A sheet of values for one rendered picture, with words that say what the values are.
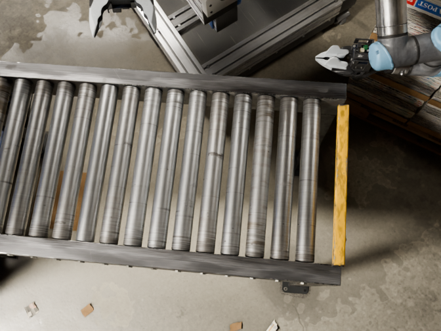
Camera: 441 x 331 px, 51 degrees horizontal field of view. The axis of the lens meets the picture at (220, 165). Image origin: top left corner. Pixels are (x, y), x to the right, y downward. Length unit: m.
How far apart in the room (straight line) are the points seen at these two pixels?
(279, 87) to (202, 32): 0.84
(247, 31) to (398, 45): 0.94
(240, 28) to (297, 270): 1.21
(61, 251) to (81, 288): 0.83
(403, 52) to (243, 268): 0.68
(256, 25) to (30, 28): 1.14
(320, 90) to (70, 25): 1.52
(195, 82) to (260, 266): 0.54
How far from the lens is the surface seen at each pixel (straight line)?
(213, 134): 1.28
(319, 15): 2.14
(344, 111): 1.31
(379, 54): 1.28
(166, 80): 1.36
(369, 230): 2.09
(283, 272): 1.22
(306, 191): 1.25
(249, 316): 2.01
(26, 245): 1.34
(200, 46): 2.07
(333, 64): 1.40
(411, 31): 1.57
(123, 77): 1.39
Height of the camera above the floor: 2.01
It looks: 75 degrees down
